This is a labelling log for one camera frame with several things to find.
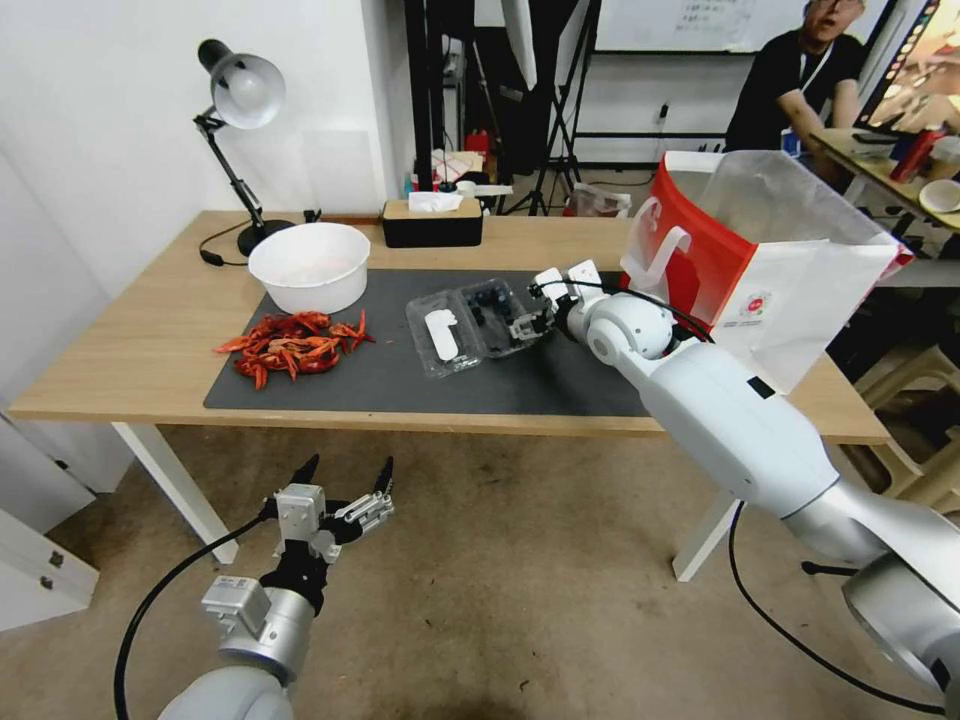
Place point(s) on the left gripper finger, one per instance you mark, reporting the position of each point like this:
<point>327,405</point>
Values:
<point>367,511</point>
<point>306,471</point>

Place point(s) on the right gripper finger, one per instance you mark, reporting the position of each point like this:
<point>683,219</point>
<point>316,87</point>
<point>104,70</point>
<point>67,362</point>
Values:
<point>532,328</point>
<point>537,292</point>

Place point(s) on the clear plastic takeout container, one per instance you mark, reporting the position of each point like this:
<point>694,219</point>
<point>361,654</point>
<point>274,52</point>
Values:
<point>450,337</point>

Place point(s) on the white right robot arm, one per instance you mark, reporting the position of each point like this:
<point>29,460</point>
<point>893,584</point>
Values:
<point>712,390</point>

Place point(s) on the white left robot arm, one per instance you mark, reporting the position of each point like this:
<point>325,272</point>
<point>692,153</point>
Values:
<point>247,637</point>

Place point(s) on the clear plastic bag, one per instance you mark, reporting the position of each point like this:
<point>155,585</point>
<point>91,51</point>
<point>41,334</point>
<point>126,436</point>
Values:
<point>598,201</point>

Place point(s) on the black tissue box wooden lid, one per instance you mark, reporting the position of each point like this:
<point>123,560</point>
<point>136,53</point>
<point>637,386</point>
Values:
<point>431,229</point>

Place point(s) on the red white takeout bag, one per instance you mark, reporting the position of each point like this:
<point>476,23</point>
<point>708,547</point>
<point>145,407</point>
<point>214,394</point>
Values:
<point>780,247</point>

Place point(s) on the dark blueberry heap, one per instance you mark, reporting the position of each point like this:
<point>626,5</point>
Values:
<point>491,304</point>

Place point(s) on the dark grey table mat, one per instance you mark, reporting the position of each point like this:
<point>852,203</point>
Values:
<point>360,390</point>

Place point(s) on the red crayfish shell pile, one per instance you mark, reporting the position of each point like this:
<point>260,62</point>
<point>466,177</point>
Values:
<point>292,349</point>

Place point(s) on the white tissue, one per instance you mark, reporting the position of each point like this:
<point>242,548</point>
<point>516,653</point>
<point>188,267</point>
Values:
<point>431,201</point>

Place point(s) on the red box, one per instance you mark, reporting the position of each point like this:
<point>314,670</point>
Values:
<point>480,146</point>

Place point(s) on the black tripod stand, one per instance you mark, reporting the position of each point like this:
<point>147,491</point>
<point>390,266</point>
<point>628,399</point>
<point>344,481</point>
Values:
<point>559,135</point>

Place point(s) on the white round bowl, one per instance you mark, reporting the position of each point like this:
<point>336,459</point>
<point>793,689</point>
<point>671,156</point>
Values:
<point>311,266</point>

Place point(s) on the wooden table white legs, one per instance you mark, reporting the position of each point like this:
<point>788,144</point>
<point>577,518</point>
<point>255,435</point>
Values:
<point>150,337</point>

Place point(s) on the white softbox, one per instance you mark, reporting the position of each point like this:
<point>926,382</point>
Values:
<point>525,37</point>

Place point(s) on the white cabinet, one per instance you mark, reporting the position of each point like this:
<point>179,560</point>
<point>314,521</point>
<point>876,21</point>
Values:
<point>30,525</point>

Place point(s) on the whiteboard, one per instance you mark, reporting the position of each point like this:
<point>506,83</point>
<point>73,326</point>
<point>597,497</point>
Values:
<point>675,22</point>

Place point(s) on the person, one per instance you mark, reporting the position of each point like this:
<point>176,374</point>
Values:
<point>795,82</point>

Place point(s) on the wooden side table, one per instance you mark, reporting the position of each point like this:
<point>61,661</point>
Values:
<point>862,161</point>

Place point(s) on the black desk lamp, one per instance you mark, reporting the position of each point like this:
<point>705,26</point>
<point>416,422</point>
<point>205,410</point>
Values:
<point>244,86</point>

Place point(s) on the beige plastic stool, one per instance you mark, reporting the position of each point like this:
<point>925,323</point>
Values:
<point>919,420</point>

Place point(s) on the red bottle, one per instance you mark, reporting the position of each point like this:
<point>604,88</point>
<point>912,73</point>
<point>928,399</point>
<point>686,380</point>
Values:
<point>913,154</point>

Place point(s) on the small white bowl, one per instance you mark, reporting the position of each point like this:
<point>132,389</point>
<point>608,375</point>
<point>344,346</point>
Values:
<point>941,196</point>

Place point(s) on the colourful display screen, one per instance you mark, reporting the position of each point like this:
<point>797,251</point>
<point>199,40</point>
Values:
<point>919,67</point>

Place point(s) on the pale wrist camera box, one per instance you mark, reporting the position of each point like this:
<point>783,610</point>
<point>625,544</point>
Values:
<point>300,510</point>
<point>547,276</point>

